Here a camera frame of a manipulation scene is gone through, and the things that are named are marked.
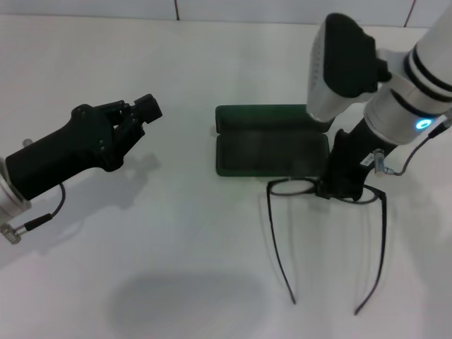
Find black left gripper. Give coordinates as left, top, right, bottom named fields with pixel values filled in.
left=5, top=93, right=165, bottom=201

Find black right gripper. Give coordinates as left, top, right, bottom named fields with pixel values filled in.
left=315, top=118, right=389, bottom=202

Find black glasses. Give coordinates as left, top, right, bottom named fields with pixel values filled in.
left=265, top=177, right=388, bottom=316

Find green glasses case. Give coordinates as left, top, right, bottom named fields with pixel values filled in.
left=214, top=103, right=332, bottom=180

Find right gripper silver connector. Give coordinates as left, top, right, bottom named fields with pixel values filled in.
left=372, top=150, right=388, bottom=177

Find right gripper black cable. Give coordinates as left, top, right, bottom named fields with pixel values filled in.
left=384, top=114, right=452, bottom=177

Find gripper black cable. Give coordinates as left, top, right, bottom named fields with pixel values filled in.
left=0, top=182, right=67, bottom=245
left=384, top=114, right=452, bottom=177

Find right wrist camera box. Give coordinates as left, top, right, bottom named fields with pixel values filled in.
left=305, top=13, right=393, bottom=124

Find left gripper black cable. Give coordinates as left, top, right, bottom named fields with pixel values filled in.
left=0, top=182, right=67, bottom=245

